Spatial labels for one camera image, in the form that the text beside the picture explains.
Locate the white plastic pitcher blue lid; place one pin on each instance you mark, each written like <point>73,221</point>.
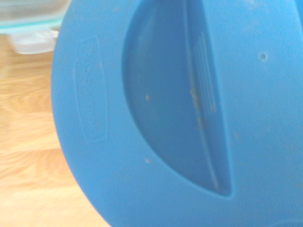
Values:
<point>165,94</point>

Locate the clear container teal seal lid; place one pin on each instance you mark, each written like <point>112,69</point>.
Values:
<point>30,43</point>

